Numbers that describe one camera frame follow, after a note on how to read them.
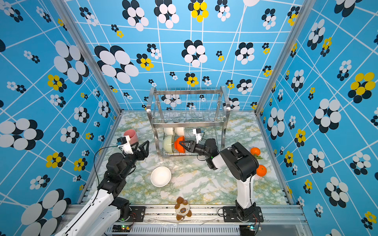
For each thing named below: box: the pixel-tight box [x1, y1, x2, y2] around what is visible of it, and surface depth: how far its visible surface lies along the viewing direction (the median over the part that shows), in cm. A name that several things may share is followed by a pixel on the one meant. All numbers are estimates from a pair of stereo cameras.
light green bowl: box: [162, 134, 175, 153], surface depth 88 cm
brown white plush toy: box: [174, 196, 192, 221], surface depth 74 cm
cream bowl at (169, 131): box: [163, 127, 174, 136], surface depth 96 cm
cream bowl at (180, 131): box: [175, 126, 185, 137], surface depth 96 cm
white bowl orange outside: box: [150, 166, 172, 188], surface depth 85 cm
